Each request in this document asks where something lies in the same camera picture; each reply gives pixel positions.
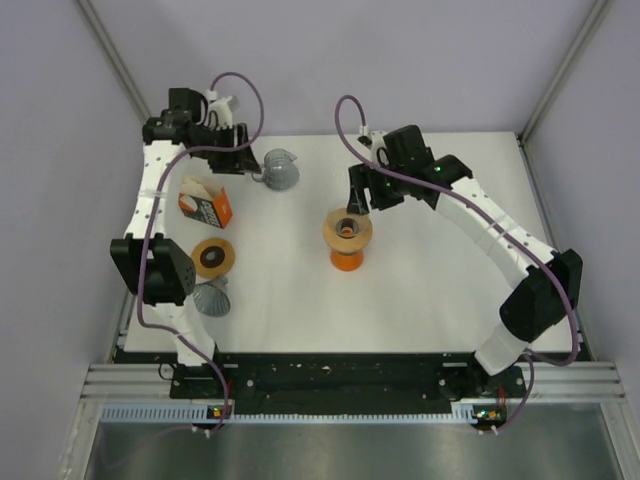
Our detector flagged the right corner aluminium post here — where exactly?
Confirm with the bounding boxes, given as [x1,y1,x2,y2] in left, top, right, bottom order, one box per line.
[517,0,614,146]

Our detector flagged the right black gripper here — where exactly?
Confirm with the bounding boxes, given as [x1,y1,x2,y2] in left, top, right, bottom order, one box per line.
[347,158,409,217]

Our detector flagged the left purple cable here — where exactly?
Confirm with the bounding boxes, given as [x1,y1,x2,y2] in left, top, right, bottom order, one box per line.
[137,72,265,441]

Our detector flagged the left corner aluminium post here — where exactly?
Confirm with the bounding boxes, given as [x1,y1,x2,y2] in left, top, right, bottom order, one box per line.
[72,0,152,126]

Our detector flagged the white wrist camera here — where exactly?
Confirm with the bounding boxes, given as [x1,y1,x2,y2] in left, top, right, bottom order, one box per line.
[358,125,389,167]
[205,90,238,130]

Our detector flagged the orange coffee filter box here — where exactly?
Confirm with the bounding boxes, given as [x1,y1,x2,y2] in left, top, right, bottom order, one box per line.
[178,175,233,229]

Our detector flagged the grey slotted cable duct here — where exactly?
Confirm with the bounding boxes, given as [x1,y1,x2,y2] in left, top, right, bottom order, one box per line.
[99,400,482,426]

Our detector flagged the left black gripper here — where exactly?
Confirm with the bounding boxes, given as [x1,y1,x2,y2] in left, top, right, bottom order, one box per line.
[191,122,260,175]

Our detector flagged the wooden dripper ring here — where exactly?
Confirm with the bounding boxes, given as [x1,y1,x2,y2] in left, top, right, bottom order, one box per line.
[322,208,374,255]

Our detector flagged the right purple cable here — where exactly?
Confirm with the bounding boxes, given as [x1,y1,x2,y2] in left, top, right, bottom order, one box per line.
[333,94,581,436]

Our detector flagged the corner aluminium post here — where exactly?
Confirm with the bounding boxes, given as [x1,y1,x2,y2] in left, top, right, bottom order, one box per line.
[517,0,614,146]
[72,0,152,126]

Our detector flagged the purple cable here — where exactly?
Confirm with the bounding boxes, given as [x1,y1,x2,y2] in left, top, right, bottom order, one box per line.
[137,72,265,441]
[333,94,581,436]

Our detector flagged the aluminium frame rail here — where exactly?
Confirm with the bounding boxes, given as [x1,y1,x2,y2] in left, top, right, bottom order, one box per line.
[81,362,626,403]

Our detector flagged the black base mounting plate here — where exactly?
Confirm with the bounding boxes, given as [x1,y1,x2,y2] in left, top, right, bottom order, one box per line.
[170,353,525,415]

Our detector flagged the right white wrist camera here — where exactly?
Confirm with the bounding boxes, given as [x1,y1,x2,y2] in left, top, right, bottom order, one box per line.
[358,125,389,167]

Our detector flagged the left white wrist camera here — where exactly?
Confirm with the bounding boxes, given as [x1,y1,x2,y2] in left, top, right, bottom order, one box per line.
[205,90,238,130]

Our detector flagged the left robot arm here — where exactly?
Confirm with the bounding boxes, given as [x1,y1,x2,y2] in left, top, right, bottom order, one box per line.
[110,88,260,397]

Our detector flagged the orange glass carafe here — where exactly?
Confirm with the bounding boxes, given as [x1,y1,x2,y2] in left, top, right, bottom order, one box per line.
[330,250,364,272]

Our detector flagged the grey glass pitcher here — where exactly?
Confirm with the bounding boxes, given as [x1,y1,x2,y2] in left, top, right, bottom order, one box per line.
[251,149,300,192]

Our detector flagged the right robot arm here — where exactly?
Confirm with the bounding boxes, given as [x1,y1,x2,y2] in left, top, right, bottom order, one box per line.
[347,125,583,396]

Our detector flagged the grey ribbed dripper cone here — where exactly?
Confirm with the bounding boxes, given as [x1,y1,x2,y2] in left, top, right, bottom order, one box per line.
[192,276,231,318]

